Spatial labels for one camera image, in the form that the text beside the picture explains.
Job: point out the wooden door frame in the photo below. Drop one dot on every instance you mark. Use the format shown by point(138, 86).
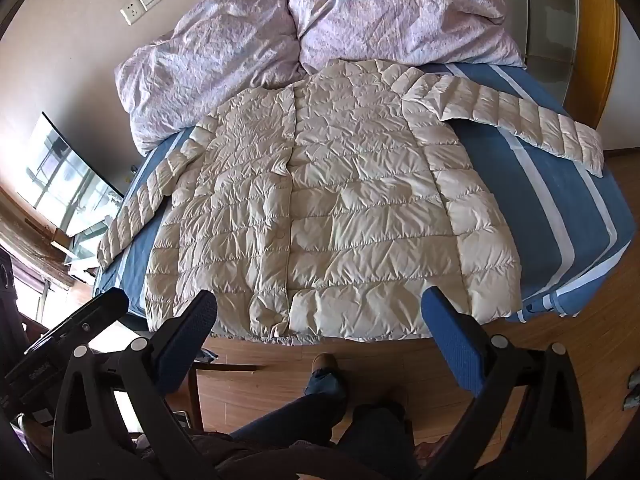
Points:
point(597, 45)

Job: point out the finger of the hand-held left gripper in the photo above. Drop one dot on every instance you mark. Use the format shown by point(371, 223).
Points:
point(95, 310)

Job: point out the person's legs in jeans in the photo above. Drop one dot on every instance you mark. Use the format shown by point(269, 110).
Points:
point(310, 415)

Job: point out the frosted glass door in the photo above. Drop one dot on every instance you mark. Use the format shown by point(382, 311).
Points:
point(545, 20)

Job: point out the blue striped bed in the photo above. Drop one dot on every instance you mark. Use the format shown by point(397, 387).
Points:
point(550, 200)

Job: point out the wooden chair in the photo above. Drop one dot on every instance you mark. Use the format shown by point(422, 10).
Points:
point(195, 395)

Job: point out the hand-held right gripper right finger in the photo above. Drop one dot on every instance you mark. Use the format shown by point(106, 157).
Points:
point(447, 330)

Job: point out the brown shoe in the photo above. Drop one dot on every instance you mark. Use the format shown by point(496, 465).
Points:
point(324, 362)

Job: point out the purple patterned pillow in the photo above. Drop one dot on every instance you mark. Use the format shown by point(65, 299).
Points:
point(210, 55)
point(400, 15)

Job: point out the beige quilted puffer jacket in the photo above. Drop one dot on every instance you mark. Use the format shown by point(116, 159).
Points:
point(325, 185)

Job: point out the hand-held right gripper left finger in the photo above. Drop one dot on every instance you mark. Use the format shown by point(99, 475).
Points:
point(192, 327)

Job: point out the white wall socket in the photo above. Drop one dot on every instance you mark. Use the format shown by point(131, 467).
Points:
point(130, 13)

